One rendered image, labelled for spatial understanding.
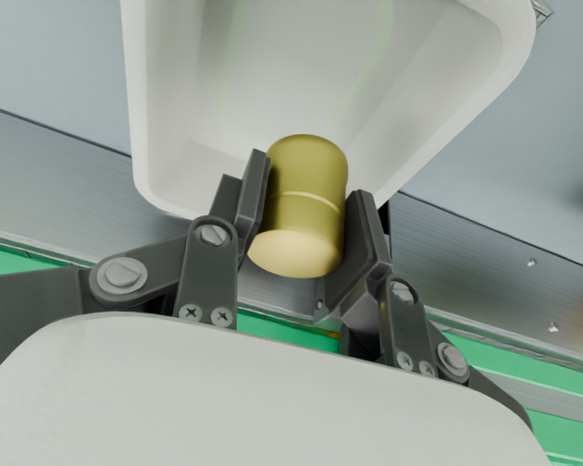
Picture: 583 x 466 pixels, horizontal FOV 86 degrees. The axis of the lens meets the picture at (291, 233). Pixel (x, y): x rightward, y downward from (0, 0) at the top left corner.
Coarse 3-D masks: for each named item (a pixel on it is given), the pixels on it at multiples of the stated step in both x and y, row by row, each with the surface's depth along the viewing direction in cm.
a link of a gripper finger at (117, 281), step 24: (264, 168) 10; (216, 192) 10; (240, 192) 10; (264, 192) 9; (240, 216) 8; (168, 240) 8; (240, 240) 9; (96, 264) 6; (120, 264) 6; (144, 264) 7; (168, 264) 7; (240, 264) 10; (96, 288) 6; (120, 288) 6; (144, 288) 6; (168, 288) 7; (168, 312) 8
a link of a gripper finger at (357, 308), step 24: (360, 192) 12; (360, 216) 11; (360, 240) 10; (384, 240) 10; (360, 264) 10; (384, 264) 9; (336, 288) 11; (360, 288) 10; (336, 312) 11; (360, 312) 10; (360, 336) 10; (432, 336) 9; (456, 360) 8
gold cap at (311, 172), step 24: (288, 144) 11; (312, 144) 11; (288, 168) 11; (312, 168) 11; (336, 168) 11; (288, 192) 10; (312, 192) 10; (336, 192) 11; (264, 216) 10; (288, 216) 10; (312, 216) 10; (336, 216) 10; (264, 240) 10; (288, 240) 10; (312, 240) 10; (336, 240) 10; (264, 264) 11; (288, 264) 11; (312, 264) 11; (336, 264) 11
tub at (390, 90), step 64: (128, 0) 13; (192, 0) 18; (256, 0) 19; (320, 0) 18; (384, 0) 18; (448, 0) 18; (512, 0) 12; (128, 64) 16; (192, 64) 22; (256, 64) 22; (320, 64) 21; (384, 64) 21; (448, 64) 17; (512, 64) 13; (192, 128) 28; (256, 128) 27; (320, 128) 26; (384, 128) 22; (448, 128) 16; (192, 192) 27; (384, 192) 21
